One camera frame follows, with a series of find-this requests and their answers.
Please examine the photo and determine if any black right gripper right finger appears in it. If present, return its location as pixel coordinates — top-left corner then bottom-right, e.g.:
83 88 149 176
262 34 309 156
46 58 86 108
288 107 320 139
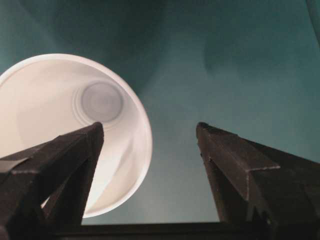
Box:
196 122 320 240

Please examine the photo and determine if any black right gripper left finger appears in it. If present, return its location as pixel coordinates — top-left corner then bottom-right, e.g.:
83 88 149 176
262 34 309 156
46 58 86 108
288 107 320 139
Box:
0 122 104 240

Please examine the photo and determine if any white paper cup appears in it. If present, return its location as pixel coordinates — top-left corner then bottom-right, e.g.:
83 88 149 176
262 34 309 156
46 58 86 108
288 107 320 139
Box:
0 52 154 219

